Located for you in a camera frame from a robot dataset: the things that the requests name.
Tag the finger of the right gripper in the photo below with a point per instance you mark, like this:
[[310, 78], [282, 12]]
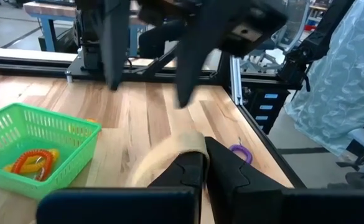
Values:
[[197, 56], [116, 37]]

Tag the pale leaf-print plastic sheet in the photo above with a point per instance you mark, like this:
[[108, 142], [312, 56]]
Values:
[[340, 93]]

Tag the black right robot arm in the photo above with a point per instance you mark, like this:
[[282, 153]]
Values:
[[88, 37]]

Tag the blue metal workbench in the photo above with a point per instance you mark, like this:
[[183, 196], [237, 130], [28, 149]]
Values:
[[48, 34]]

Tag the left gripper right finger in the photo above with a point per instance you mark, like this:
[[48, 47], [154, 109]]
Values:
[[293, 208]]

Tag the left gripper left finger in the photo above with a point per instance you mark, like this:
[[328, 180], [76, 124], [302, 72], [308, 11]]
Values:
[[122, 208]]

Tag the black drawer cabinet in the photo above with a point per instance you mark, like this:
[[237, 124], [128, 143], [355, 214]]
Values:
[[253, 102]]

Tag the silver aluminium post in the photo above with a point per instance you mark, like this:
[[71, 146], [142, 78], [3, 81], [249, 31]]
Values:
[[236, 81]]

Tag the green plastic basket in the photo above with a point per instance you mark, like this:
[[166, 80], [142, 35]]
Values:
[[63, 183]]

